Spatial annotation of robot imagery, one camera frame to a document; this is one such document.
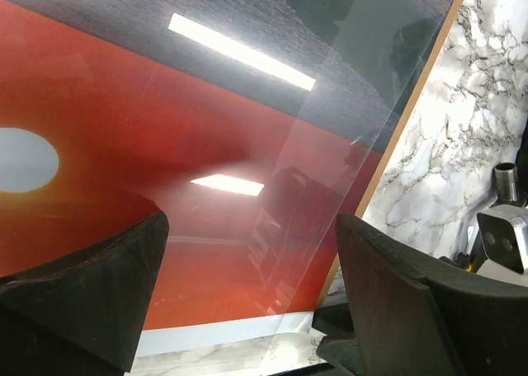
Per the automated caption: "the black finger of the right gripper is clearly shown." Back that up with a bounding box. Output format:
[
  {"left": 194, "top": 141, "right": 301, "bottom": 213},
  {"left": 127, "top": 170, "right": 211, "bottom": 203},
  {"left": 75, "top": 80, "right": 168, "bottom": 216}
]
[{"left": 312, "top": 303, "right": 365, "bottom": 376}]

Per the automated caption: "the red sunset photo print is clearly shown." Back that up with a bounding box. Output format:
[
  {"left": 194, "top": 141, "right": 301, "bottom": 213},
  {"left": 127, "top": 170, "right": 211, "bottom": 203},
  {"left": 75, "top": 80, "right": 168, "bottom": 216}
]
[{"left": 0, "top": 0, "right": 463, "bottom": 355}]

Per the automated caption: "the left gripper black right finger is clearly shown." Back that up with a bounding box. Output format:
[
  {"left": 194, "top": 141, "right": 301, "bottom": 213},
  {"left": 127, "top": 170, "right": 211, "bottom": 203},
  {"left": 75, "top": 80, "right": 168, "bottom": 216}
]
[{"left": 336, "top": 214, "right": 527, "bottom": 375}]

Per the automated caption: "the clear acrylic cover sheet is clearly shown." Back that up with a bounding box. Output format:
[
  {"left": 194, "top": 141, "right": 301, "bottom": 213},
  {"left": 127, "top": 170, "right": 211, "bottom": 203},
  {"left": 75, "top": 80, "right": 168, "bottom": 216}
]
[{"left": 136, "top": 0, "right": 454, "bottom": 366}]

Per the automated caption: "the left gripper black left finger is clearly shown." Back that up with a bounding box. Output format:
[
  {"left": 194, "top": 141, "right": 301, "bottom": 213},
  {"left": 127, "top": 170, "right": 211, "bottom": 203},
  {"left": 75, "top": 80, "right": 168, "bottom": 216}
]
[{"left": 1, "top": 211, "right": 169, "bottom": 375}]

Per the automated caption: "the brown fibreboard backing board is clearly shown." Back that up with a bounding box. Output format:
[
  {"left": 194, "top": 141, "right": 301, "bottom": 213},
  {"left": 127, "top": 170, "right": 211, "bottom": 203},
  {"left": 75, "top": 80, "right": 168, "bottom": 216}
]
[{"left": 315, "top": 0, "right": 474, "bottom": 311}]

